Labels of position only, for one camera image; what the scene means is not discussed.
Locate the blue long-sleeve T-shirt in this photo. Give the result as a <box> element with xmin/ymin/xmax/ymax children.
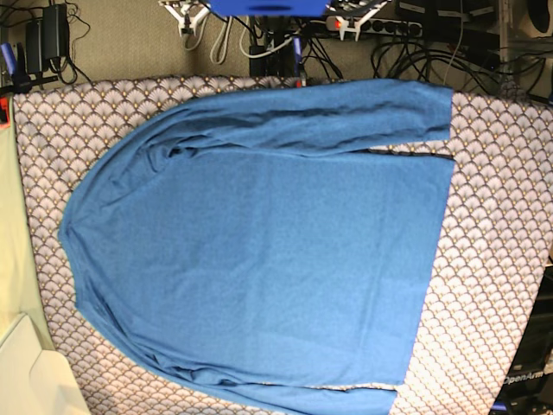
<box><xmin>58</xmin><ymin>80</ymin><xmax>454</xmax><ymax>414</ymax></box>

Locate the blue box at top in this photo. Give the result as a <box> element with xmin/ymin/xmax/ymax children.
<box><xmin>208</xmin><ymin>0</ymin><xmax>329</xmax><ymax>16</ymax></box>

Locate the black power strip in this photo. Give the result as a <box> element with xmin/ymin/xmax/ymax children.
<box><xmin>325</xmin><ymin>16</ymin><xmax>423</xmax><ymax>40</ymax></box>

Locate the fan-patterned tablecloth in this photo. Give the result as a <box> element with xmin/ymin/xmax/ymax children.
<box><xmin>13</xmin><ymin>76</ymin><xmax>552</xmax><ymax>414</ymax></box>

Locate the black power adapter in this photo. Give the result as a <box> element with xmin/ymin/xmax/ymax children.
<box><xmin>25</xmin><ymin>3</ymin><xmax>69</xmax><ymax>74</ymax></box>

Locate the white plastic bin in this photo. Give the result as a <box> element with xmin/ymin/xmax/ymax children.
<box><xmin>1</xmin><ymin>313</ymin><xmax>90</xmax><ymax>414</ymax></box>

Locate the black OpenArm base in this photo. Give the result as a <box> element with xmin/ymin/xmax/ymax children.
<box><xmin>490</xmin><ymin>265</ymin><xmax>552</xmax><ymax>414</ymax></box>

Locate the white looped cable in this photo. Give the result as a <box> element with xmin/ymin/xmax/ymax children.
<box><xmin>184</xmin><ymin>12</ymin><xmax>237</xmax><ymax>67</ymax></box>

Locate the blue-handled clamp centre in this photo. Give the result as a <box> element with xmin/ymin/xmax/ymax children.
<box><xmin>292</xmin><ymin>36</ymin><xmax>308</xmax><ymax>88</ymax></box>

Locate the blue-handled clamp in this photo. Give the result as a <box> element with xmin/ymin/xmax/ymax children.
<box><xmin>1</xmin><ymin>42</ymin><xmax>32</xmax><ymax>96</ymax></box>
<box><xmin>292</xmin><ymin>36</ymin><xmax>308</xmax><ymax>88</ymax></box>

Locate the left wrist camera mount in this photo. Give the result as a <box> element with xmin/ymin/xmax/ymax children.
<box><xmin>327</xmin><ymin>0</ymin><xmax>390</xmax><ymax>42</ymax></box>

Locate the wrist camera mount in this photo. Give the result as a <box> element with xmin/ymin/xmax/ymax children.
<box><xmin>157</xmin><ymin>1</ymin><xmax>210</xmax><ymax>37</ymax></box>
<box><xmin>327</xmin><ymin>0</ymin><xmax>390</xmax><ymax>42</ymax></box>

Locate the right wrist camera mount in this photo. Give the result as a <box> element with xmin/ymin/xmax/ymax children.
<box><xmin>157</xmin><ymin>1</ymin><xmax>210</xmax><ymax>37</ymax></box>

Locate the blue-handled clamp left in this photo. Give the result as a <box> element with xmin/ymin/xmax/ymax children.
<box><xmin>1</xmin><ymin>42</ymin><xmax>32</xmax><ymax>96</ymax></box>

